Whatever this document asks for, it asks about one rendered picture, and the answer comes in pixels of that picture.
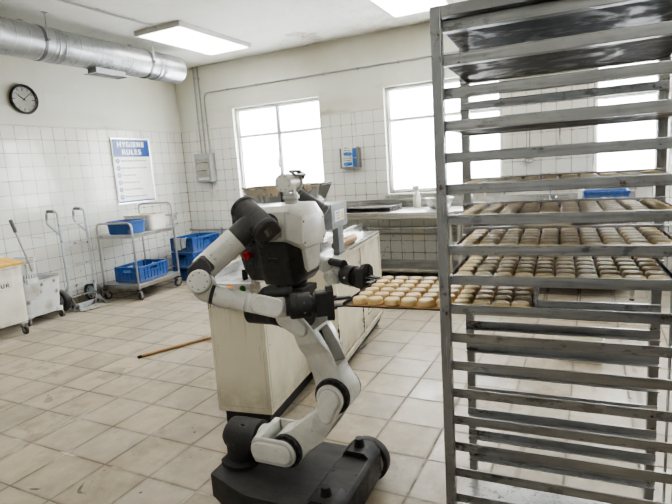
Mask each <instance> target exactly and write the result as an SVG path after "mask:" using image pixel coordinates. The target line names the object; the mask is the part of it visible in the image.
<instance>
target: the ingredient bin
mask: <svg viewBox="0 0 672 504"><path fill-rule="evenodd" d="M21 264H24V262H23V261H19V260H15V259H11V258H7V257H3V256H0V330H1V329H3V328H6V327H9V326H13V325H16V324H19V325H20V326H21V328H22V332H23V333H24V334H28V333H29V328H28V327H27V325H25V324H27V323H28V321H27V320H28V315H27V308H26V301H25V294H24V289H23V283H22V275H21V267H20V266H21Z"/></svg>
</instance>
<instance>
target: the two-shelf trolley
mask: <svg viewBox="0 0 672 504"><path fill-rule="evenodd" d="M166 203H167V204H169V205H170V210H171V214H165V216H171V218H172V226H166V227H165V228H161V229H156V230H151V231H144V232H142V233H136V234H133V228H132V225H131V224H130V223H128V222H119V223H98V224H97V225H96V228H95V229H96V239H97V243H98V250H99V257H100V264H101V271H102V278H103V288H104V289H103V293H104V297H105V298H106V299H111V298H112V292H110V291H107V290H108V289H138V290H137V291H138V292H137V293H138V296H139V299H140V300H143V299H144V293H143V291H142V289H141V288H144V287H147V286H150V285H153V284H156V283H159V282H161V281H164V280H167V279H170V278H173V277H176V276H177V277H178V278H177V279H176V280H175V282H174V284H175V285H176V286H180V285H181V284H182V281H181V280H182V277H181V274H180V269H179V260H178V252H177V243H176V235H175V226H174V218H173V210H172V205H171V203H170V202H149V203H140V204H139V205H138V213H140V205H147V204H166ZM123 224H127V225H129V226H130V231H131V235H110V234H109V233H107V234H101V235H99V234H98V226H99V225H123ZM171 230H173V235H174V243H175V252H176V260H177V268H178V271H169V273H167V274H166V275H163V276H160V277H158V278H155V279H152V280H149V281H146V282H143V283H140V281H139V274H138V266H137V259H136V251H135V244H134V238H138V237H142V243H143V251H144V259H146V252H145V244H144V236H147V235H152V234H156V233H161V232H166V231H171ZM99 239H132V246H133V253H134V261H135V268H136V276H137V283H118V282H116V281H113V282H110V283H107V284H106V283H105V276H104V269H103V262H102V255H101V248H100V241H99ZM106 288H107V289H106Z"/></svg>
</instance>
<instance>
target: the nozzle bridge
mask: <svg viewBox="0 0 672 504"><path fill-rule="evenodd" d="M324 204H326V205H329V206H330V209H329V211H328V213H327V215H326V216H325V218H324V224H325V230H332V232H333V247H334V255H340V254H342V253H343V252H345V248H344V233H343V225H345V224H347V210H346V201H332V202H324Z"/></svg>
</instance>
